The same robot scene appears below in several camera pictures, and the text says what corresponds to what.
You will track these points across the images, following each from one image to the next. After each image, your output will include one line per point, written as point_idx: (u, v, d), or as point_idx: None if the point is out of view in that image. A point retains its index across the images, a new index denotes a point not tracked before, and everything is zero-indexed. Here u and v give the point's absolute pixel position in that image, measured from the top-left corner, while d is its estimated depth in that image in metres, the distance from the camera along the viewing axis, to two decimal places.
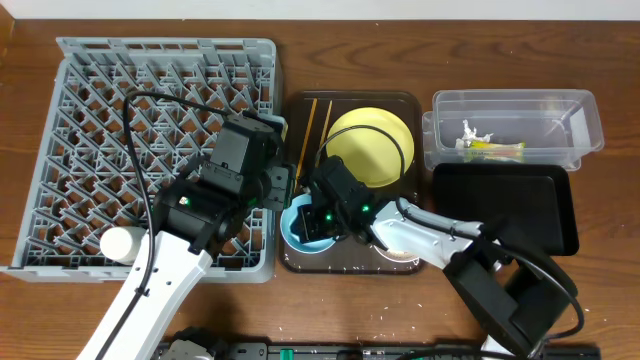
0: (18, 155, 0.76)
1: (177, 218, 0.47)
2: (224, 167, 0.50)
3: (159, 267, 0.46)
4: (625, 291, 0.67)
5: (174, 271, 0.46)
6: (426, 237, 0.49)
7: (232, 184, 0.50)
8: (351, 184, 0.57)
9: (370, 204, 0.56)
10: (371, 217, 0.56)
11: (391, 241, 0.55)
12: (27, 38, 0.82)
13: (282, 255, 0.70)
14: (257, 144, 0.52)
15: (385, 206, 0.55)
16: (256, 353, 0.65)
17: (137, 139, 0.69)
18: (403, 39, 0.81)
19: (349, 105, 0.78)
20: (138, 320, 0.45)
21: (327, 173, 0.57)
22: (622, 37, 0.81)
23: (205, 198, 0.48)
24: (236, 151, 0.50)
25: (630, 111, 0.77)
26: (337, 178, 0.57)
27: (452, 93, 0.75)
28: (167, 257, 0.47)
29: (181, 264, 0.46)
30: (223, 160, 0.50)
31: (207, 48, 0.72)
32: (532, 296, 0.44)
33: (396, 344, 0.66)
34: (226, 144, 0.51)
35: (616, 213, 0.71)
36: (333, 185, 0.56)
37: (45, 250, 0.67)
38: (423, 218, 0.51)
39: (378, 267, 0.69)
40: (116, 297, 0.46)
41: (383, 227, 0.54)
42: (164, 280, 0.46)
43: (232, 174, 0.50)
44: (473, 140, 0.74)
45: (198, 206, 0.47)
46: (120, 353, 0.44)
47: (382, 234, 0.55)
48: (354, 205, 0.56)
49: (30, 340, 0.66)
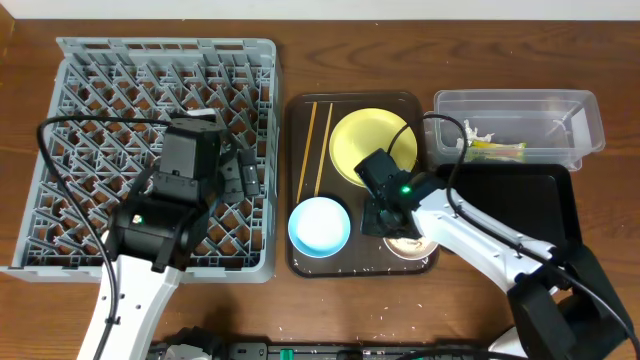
0: (18, 155, 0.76)
1: (134, 237, 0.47)
2: (175, 175, 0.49)
3: (125, 293, 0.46)
4: (625, 290, 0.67)
5: (141, 294, 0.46)
6: (485, 246, 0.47)
7: (187, 191, 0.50)
8: (391, 170, 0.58)
9: (410, 185, 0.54)
10: (413, 201, 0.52)
11: (439, 229, 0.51)
12: (27, 38, 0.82)
13: (291, 260, 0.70)
14: (204, 147, 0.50)
15: (432, 193, 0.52)
16: (256, 353, 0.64)
17: (137, 139, 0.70)
18: (403, 39, 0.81)
19: (349, 105, 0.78)
20: (114, 350, 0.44)
21: (366, 160, 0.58)
22: (621, 37, 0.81)
23: (160, 212, 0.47)
24: (184, 158, 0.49)
25: (629, 111, 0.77)
26: (376, 163, 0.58)
27: (453, 93, 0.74)
28: (130, 280, 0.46)
29: (147, 286, 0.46)
30: (173, 168, 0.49)
31: (207, 48, 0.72)
32: (590, 337, 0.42)
33: (396, 344, 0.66)
34: (173, 150, 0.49)
35: (616, 213, 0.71)
36: (374, 175, 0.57)
37: (45, 250, 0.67)
38: (472, 213, 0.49)
39: (388, 268, 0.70)
40: (88, 331, 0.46)
41: (427, 216, 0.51)
42: (133, 304, 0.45)
43: (186, 181, 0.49)
44: (473, 140, 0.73)
45: (153, 223, 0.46)
46: None
47: (424, 221, 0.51)
48: (389, 190, 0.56)
49: (30, 340, 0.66)
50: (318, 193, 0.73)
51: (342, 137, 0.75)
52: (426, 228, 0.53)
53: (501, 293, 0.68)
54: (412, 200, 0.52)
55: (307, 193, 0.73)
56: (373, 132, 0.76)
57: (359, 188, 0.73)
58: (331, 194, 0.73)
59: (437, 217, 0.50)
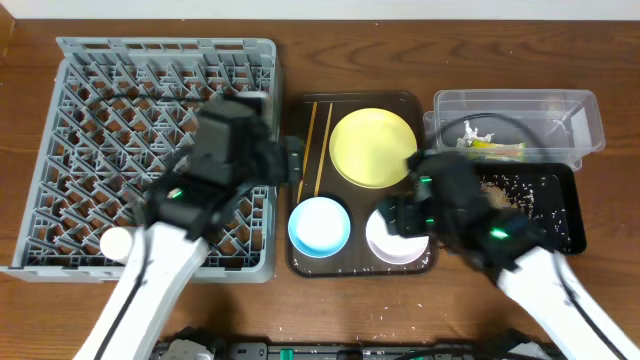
0: (17, 154, 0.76)
1: (165, 212, 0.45)
2: (209, 157, 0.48)
3: (156, 258, 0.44)
4: (624, 290, 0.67)
5: (171, 260, 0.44)
6: (567, 319, 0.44)
7: (221, 173, 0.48)
8: (472, 190, 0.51)
9: (507, 230, 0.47)
10: (508, 250, 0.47)
11: (524, 296, 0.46)
12: (27, 38, 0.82)
13: (291, 261, 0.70)
14: (239, 132, 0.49)
15: (532, 250, 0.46)
16: (256, 353, 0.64)
17: (137, 139, 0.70)
18: (403, 38, 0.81)
19: (350, 106, 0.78)
20: (138, 315, 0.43)
21: (446, 172, 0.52)
22: (621, 37, 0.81)
23: (194, 189, 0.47)
24: (217, 140, 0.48)
25: (630, 110, 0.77)
26: (458, 181, 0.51)
27: (453, 93, 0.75)
28: (162, 246, 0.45)
29: (178, 253, 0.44)
30: (207, 151, 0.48)
31: (207, 48, 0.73)
32: None
33: (396, 344, 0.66)
34: (208, 134, 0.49)
35: (617, 212, 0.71)
36: (463, 205, 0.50)
37: (45, 250, 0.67)
38: (589, 308, 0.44)
39: (388, 268, 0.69)
40: (113, 293, 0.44)
41: (527, 283, 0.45)
42: (163, 270, 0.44)
43: (219, 164, 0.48)
44: (473, 140, 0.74)
45: (186, 199, 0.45)
46: (120, 347, 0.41)
47: (525, 298, 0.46)
48: (471, 216, 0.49)
49: (30, 341, 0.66)
50: (318, 193, 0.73)
51: (340, 141, 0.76)
52: (518, 295, 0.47)
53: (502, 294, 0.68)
54: (509, 248, 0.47)
55: (309, 193, 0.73)
56: (373, 131, 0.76)
57: (359, 188, 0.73)
58: (332, 194, 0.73)
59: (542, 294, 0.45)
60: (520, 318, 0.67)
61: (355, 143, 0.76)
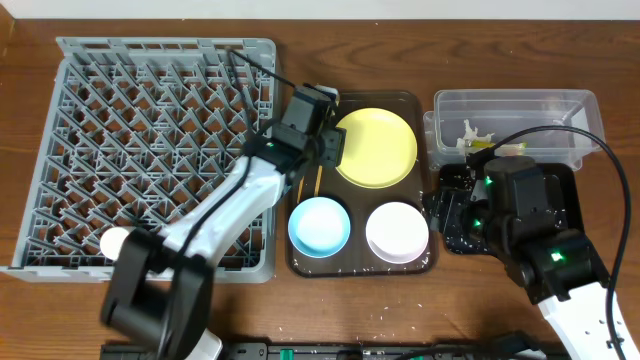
0: (17, 155, 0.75)
1: (257, 162, 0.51)
2: (292, 128, 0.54)
3: (249, 179, 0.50)
4: (624, 290, 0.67)
5: (260, 182, 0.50)
6: (603, 353, 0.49)
7: (299, 141, 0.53)
8: (538, 204, 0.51)
9: (564, 253, 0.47)
10: (559, 270, 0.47)
11: (569, 329, 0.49)
12: (26, 38, 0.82)
13: (292, 261, 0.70)
14: (318, 114, 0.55)
15: (587, 284, 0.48)
16: (256, 353, 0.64)
17: (137, 139, 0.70)
18: (403, 38, 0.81)
19: (350, 106, 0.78)
20: (225, 217, 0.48)
21: (517, 180, 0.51)
22: (621, 36, 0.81)
23: (280, 150, 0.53)
24: (301, 115, 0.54)
25: (630, 111, 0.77)
26: (526, 192, 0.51)
27: (453, 93, 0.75)
28: (257, 170, 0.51)
29: (267, 176, 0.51)
30: (291, 122, 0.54)
31: (207, 48, 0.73)
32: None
33: (396, 344, 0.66)
34: (291, 109, 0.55)
35: (617, 213, 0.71)
36: (524, 217, 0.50)
37: (45, 250, 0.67)
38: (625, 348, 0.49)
39: (388, 268, 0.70)
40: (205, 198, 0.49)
41: (579, 322, 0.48)
42: (252, 188, 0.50)
43: (299, 134, 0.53)
44: (473, 140, 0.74)
45: (274, 156, 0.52)
46: (203, 239, 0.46)
47: (567, 328, 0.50)
48: (527, 228, 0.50)
49: (31, 341, 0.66)
50: (318, 193, 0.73)
51: None
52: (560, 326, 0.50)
53: (503, 294, 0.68)
54: (562, 272, 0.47)
55: (309, 193, 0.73)
56: (372, 131, 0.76)
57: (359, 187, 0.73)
58: (332, 194, 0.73)
59: (586, 330, 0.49)
60: (521, 318, 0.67)
61: (353, 143, 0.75)
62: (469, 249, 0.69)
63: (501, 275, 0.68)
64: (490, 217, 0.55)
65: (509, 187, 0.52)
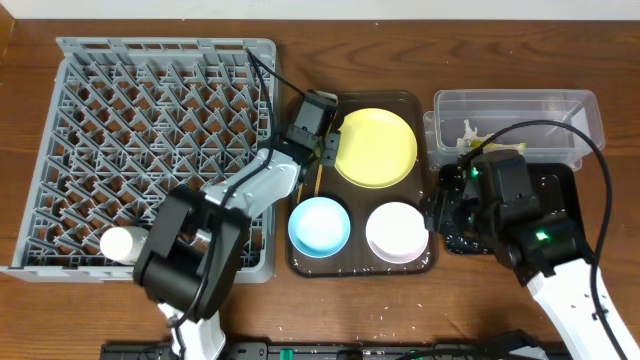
0: (18, 155, 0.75)
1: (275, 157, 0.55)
2: (304, 129, 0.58)
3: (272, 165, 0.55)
4: (624, 290, 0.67)
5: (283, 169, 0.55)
6: (591, 330, 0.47)
7: (310, 142, 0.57)
8: (521, 189, 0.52)
9: (547, 232, 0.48)
10: (543, 250, 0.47)
11: (555, 304, 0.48)
12: (26, 38, 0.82)
13: (292, 260, 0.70)
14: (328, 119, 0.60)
15: (573, 261, 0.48)
16: (256, 353, 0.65)
17: (137, 139, 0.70)
18: (403, 38, 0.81)
19: (350, 106, 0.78)
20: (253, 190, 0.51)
21: (500, 167, 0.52)
22: (621, 36, 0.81)
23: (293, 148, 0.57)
24: (312, 118, 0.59)
25: (630, 110, 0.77)
26: (509, 176, 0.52)
27: (453, 93, 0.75)
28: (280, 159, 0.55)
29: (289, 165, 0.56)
30: (303, 124, 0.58)
31: (207, 48, 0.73)
32: None
33: (396, 344, 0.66)
34: (304, 111, 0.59)
35: (617, 212, 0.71)
36: (508, 202, 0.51)
37: (45, 250, 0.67)
38: (614, 327, 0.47)
39: (388, 268, 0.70)
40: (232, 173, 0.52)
41: (564, 294, 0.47)
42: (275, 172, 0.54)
43: (310, 135, 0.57)
44: (473, 140, 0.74)
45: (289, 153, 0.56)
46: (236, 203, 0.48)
47: (553, 303, 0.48)
48: (513, 212, 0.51)
49: (31, 341, 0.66)
50: (318, 193, 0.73)
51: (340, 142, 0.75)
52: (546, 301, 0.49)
53: (502, 293, 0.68)
54: (547, 250, 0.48)
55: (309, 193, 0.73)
56: (372, 131, 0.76)
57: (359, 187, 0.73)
58: (332, 194, 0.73)
59: (572, 305, 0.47)
60: (520, 318, 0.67)
61: (351, 143, 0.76)
62: (468, 248, 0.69)
63: (501, 275, 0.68)
64: (479, 209, 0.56)
65: (494, 173, 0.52)
